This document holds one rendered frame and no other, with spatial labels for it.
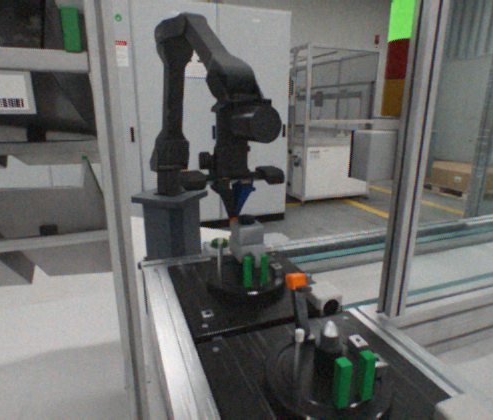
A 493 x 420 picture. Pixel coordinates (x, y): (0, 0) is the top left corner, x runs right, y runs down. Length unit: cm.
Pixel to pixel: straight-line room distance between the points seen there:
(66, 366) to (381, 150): 60
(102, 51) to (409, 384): 45
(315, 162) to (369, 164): 431
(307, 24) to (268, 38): 563
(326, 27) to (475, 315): 926
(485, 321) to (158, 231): 71
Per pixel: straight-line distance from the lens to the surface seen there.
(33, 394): 66
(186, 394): 44
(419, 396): 46
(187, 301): 58
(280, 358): 44
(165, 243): 89
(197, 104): 358
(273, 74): 388
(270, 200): 398
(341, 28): 1002
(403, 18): 55
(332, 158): 496
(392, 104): 54
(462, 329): 74
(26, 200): 46
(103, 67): 31
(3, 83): 31
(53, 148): 48
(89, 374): 66
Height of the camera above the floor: 127
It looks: 16 degrees down
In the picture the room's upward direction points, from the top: straight up
